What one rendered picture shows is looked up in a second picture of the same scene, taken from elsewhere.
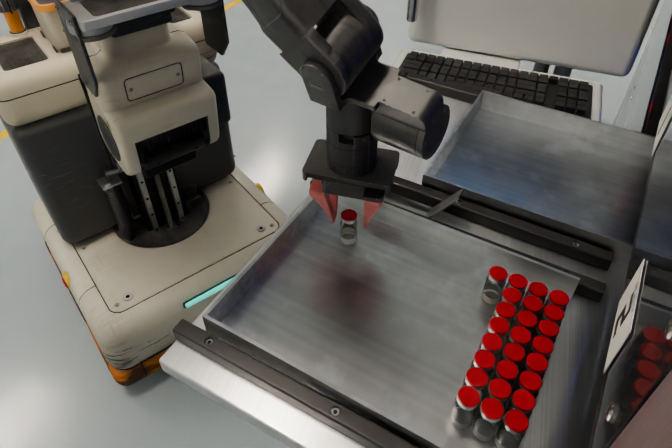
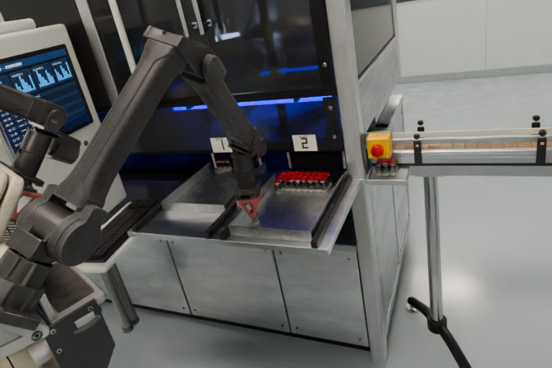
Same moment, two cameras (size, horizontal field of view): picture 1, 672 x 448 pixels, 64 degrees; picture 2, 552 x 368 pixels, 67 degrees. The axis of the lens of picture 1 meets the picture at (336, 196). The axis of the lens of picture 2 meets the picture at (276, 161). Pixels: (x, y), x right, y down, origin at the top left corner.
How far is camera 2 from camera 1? 1.19 m
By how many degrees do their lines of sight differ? 77
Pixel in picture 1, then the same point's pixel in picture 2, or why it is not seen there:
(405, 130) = (262, 146)
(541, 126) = (182, 195)
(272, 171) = not seen: outside the picture
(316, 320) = (298, 220)
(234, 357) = (323, 225)
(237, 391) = (333, 228)
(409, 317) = (292, 204)
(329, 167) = (252, 187)
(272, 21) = (249, 131)
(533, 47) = not seen: hidden behind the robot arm
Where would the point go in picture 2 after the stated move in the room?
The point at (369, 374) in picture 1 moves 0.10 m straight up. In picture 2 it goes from (316, 206) to (311, 178)
